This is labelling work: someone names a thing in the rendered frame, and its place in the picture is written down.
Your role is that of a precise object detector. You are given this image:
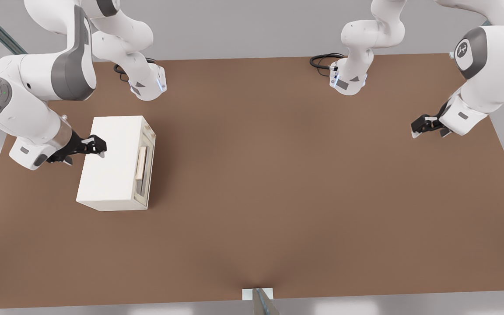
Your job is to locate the white oven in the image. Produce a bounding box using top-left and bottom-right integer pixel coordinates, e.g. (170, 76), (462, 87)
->
(76, 115), (157, 212)

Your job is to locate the oven door with glass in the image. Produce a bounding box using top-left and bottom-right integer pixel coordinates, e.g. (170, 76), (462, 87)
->
(133, 126), (157, 209)

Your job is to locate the pale oven door handle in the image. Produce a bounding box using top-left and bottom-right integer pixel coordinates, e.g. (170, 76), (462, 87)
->
(135, 146), (148, 181)

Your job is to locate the black cable loop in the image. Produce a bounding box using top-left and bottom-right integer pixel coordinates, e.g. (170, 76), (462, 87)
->
(113, 58), (157, 82)
(309, 53), (346, 77)

